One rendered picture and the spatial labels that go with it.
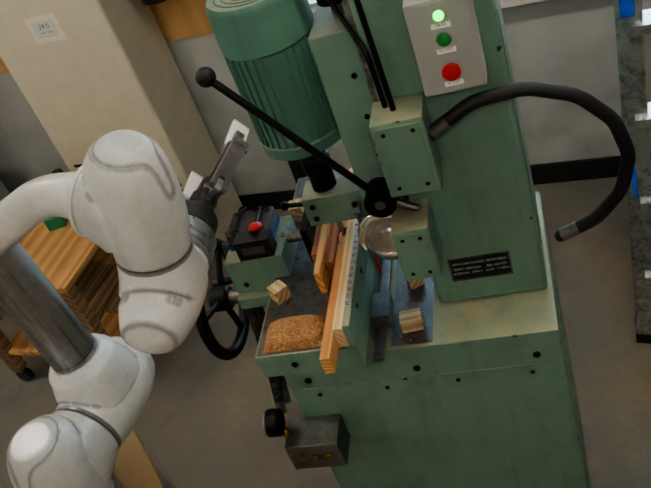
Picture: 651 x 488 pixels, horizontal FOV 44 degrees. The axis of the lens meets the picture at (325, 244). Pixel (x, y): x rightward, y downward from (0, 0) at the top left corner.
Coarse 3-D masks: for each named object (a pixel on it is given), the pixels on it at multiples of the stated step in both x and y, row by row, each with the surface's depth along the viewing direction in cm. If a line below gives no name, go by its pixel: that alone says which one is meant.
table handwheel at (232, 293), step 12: (216, 240) 190; (216, 252) 192; (216, 264) 192; (216, 276) 192; (216, 288) 190; (228, 288) 190; (216, 300) 188; (228, 300) 188; (204, 312) 178; (228, 312) 194; (240, 312) 202; (204, 324) 178; (240, 324) 198; (204, 336) 179; (240, 336) 197; (216, 348) 182; (228, 348) 191; (240, 348) 194
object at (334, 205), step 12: (336, 180) 167; (348, 180) 165; (312, 192) 166; (324, 192) 165; (336, 192) 163; (348, 192) 162; (312, 204) 165; (324, 204) 165; (336, 204) 164; (348, 204) 164; (312, 216) 167; (324, 216) 167; (336, 216) 166; (348, 216) 166
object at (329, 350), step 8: (352, 168) 192; (336, 256) 169; (336, 264) 167; (336, 272) 165; (336, 280) 163; (336, 288) 161; (336, 296) 159; (328, 304) 158; (328, 312) 156; (328, 320) 155; (328, 328) 153; (328, 336) 151; (328, 344) 150; (336, 344) 153; (328, 352) 148; (336, 352) 152; (320, 360) 148; (328, 360) 147; (336, 360) 151; (328, 368) 149
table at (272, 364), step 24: (312, 264) 176; (288, 288) 172; (312, 288) 170; (288, 312) 166; (312, 312) 164; (360, 312) 160; (264, 336) 163; (360, 336) 157; (264, 360) 159; (288, 360) 158; (312, 360) 157; (360, 360) 156
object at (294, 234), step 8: (304, 216) 174; (304, 224) 171; (288, 232) 176; (296, 232) 176; (304, 232) 170; (312, 232) 174; (288, 240) 176; (296, 240) 176; (304, 240) 171; (312, 240) 173
